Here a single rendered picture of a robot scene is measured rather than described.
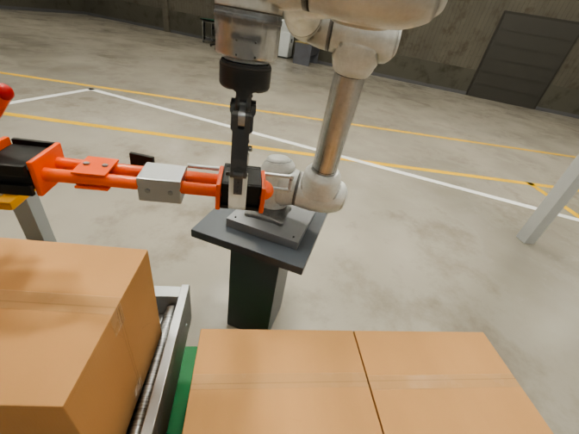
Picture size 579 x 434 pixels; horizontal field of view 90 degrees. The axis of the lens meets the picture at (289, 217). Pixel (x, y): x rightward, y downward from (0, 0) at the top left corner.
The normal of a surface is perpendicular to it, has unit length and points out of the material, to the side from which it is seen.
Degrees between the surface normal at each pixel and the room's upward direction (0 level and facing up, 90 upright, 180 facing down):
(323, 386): 0
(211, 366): 0
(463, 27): 90
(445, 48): 90
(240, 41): 90
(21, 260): 0
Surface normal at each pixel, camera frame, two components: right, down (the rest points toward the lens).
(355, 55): -0.23, 0.74
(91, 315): 0.15, -0.81
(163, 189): 0.10, 0.59
